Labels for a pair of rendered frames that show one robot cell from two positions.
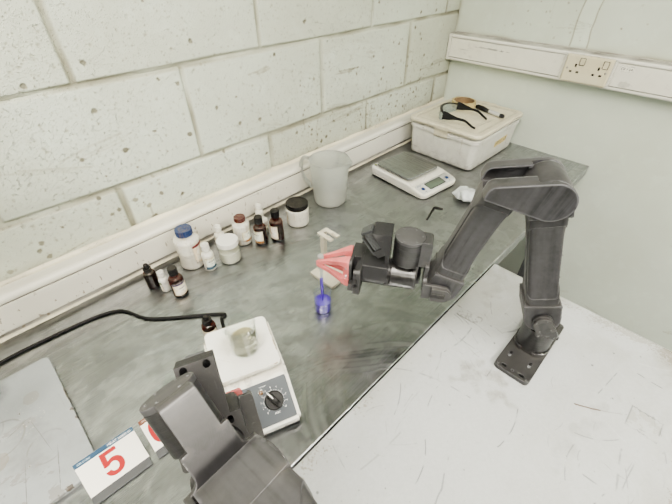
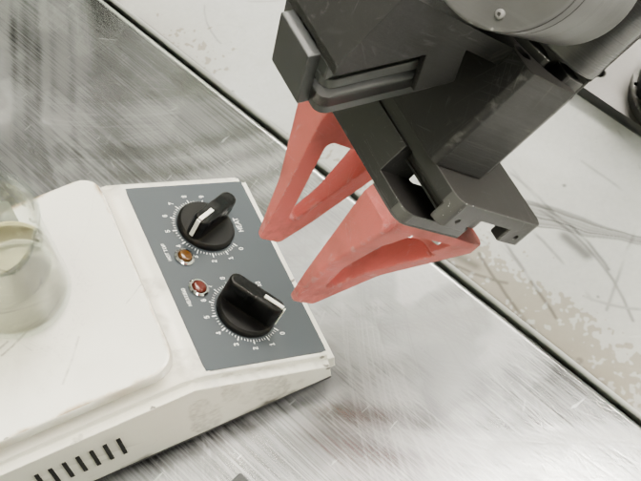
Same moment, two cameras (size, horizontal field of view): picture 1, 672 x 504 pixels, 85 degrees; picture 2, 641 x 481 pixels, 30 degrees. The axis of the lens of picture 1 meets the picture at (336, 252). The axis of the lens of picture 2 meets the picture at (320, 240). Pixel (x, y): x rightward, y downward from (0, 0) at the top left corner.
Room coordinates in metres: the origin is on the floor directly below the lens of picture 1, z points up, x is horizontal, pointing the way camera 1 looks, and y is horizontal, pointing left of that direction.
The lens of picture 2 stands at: (0.24, 0.43, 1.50)
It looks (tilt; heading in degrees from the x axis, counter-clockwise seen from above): 60 degrees down; 275
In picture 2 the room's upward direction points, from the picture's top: 6 degrees counter-clockwise
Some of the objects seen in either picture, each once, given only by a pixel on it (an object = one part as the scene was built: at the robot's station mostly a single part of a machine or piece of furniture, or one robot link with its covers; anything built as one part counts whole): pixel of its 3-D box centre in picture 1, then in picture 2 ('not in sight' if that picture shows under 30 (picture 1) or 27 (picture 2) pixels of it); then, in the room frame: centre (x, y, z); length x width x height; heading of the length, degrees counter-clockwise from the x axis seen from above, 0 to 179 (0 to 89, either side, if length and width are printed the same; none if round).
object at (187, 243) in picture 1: (188, 246); not in sight; (0.75, 0.38, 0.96); 0.06 x 0.06 x 0.11
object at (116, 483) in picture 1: (113, 464); not in sight; (0.23, 0.36, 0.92); 0.09 x 0.06 x 0.04; 133
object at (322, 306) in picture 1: (322, 299); not in sight; (0.58, 0.03, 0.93); 0.04 x 0.04 x 0.06
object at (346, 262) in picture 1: (339, 262); not in sight; (0.58, -0.01, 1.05); 0.09 x 0.07 x 0.07; 76
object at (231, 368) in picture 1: (241, 348); (20, 315); (0.41, 0.18, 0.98); 0.12 x 0.12 x 0.01; 24
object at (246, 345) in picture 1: (241, 336); (4, 262); (0.41, 0.17, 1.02); 0.06 x 0.05 x 0.08; 130
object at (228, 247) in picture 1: (229, 249); not in sight; (0.76, 0.29, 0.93); 0.06 x 0.06 x 0.07
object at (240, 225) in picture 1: (241, 229); not in sight; (0.84, 0.27, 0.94); 0.05 x 0.05 x 0.09
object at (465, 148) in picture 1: (463, 131); not in sight; (1.48, -0.52, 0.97); 0.37 x 0.31 x 0.14; 134
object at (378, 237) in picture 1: (374, 248); not in sight; (0.56, -0.08, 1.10); 0.07 x 0.06 x 0.11; 166
